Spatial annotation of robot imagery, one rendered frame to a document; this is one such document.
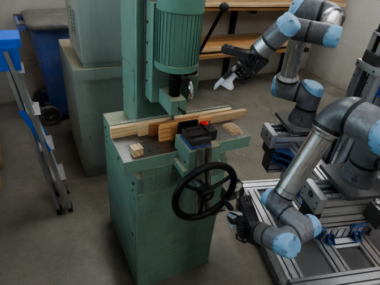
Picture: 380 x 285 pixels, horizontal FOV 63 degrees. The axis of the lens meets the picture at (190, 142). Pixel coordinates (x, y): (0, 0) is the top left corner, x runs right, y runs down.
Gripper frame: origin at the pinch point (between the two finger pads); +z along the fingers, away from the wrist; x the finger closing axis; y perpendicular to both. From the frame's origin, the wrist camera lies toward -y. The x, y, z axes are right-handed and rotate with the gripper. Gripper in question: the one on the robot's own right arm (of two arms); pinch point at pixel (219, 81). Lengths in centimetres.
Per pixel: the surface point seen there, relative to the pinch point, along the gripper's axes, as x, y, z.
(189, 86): 12.2, -7.6, 19.2
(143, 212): -28, 19, 57
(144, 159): -27.4, 1.8, 32.5
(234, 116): 22.7, 17.9, 18.3
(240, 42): 250, -13, 75
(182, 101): -4.2, -4.5, 16.3
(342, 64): 363, 105, 31
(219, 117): 15.8, 12.7, 20.9
